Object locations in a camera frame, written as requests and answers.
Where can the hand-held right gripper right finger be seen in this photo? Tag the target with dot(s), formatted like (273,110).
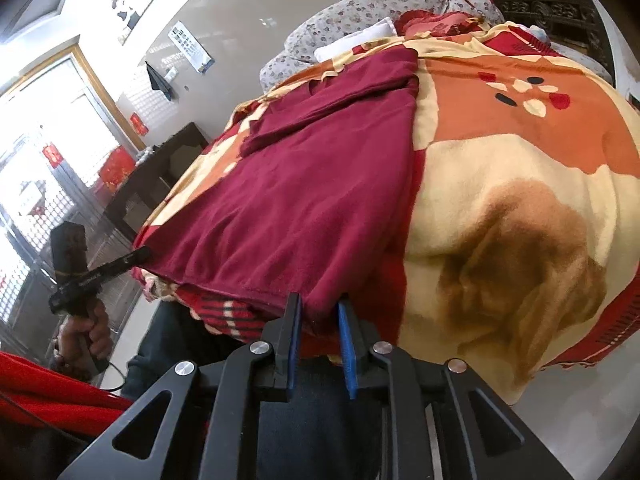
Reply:
(347,355)

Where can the red pillow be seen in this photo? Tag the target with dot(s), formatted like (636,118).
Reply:
(435,22)

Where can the person's dark trousers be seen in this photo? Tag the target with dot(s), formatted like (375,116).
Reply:
(310,440)

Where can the red box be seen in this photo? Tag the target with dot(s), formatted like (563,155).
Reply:
(116,170)

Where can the white pillow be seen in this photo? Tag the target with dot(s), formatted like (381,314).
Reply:
(360,40)

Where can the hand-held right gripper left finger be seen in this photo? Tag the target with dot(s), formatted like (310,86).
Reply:
(295,340)

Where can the person's left hand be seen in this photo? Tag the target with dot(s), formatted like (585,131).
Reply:
(97,335)

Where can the dark wooden nightstand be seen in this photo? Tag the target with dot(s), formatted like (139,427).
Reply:
(150,185)

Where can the grey bed sheet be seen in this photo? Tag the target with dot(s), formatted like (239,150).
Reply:
(580,60)

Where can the orange printed blanket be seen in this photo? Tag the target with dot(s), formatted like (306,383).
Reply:
(500,185)

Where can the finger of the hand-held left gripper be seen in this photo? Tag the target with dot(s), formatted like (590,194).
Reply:
(127,261)

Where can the grey floral bedding pile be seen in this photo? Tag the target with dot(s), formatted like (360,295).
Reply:
(350,15)

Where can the dark carved wooden cabinet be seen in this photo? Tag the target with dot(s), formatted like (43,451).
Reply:
(555,15)

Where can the red paper wall decoration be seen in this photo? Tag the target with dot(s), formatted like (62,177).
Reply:
(139,124)

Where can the dark hanging cloth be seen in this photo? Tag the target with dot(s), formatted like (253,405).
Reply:
(160,82)

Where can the dark red sweater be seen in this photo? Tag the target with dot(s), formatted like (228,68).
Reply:
(310,200)

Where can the small bedside clutter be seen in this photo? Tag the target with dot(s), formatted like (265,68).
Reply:
(146,154)

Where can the eye chart poster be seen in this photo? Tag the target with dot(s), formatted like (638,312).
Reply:
(190,45)

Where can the person's red sleeved forearm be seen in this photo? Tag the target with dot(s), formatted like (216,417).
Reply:
(45,390)

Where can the framed wall picture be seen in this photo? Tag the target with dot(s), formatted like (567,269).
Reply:
(132,5)

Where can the metal lattice door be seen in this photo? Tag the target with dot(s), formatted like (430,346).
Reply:
(30,185)

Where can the wall switch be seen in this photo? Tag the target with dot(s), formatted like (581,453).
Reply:
(170,73)

